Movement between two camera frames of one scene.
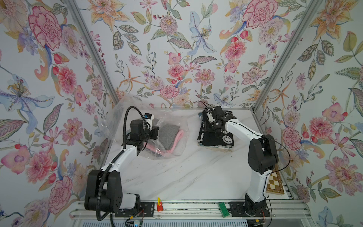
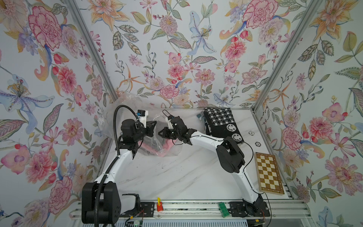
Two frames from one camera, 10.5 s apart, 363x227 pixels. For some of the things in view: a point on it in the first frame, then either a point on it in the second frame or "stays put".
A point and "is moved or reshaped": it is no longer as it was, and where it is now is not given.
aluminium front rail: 279,210 stays put
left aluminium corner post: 86,35 stays put
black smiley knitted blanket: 208,136 is moved or reshaped
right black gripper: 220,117 → 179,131
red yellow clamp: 159,205 stays put
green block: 223,209 stays put
